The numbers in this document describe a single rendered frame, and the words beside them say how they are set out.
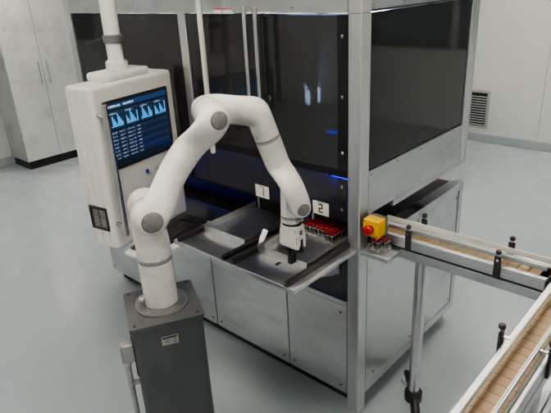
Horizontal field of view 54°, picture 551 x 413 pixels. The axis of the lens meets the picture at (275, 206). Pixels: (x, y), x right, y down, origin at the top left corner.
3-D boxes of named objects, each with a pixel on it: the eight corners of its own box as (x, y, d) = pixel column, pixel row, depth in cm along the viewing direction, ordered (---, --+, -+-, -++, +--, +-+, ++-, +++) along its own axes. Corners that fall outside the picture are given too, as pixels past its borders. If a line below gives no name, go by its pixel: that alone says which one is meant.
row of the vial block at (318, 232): (306, 231, 240) (305, 221, 238) (339, 242, 228) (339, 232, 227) (302, 233, 238) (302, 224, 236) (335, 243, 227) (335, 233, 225)
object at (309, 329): (218, 230, 453) (207, 128, 418) (451, 318, 323) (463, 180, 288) (115, 279, 385) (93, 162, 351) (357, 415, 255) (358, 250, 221)
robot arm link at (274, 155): (290, 138, 178) (318, 213, 192) (273, 128, 192) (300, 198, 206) (266, 151, 177) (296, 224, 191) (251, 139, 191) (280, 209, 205)
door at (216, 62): (200, 137, 270) (186, 13, 247) (268, 152, 241) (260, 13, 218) (199, 138, 270) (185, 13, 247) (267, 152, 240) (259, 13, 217)
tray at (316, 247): (308, 224, 247) (308, 216, 246) (356, 238, 231) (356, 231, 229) (257, 251, 224) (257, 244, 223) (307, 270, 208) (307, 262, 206)
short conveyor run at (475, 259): (371, 250, 229) (371, 215, 223) (389, 237, 239) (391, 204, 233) (540, 305, 186) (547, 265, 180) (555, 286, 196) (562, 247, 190)
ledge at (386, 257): (378, 242, 231) (378, 238, 230) (405, 251, 223) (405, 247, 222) (360, 254, 222) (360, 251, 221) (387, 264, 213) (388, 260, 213)
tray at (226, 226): (256, 207, 268) (255, 201, 267) (296, 220, 252) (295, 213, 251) (204, 231, 246) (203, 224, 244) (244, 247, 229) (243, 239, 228)
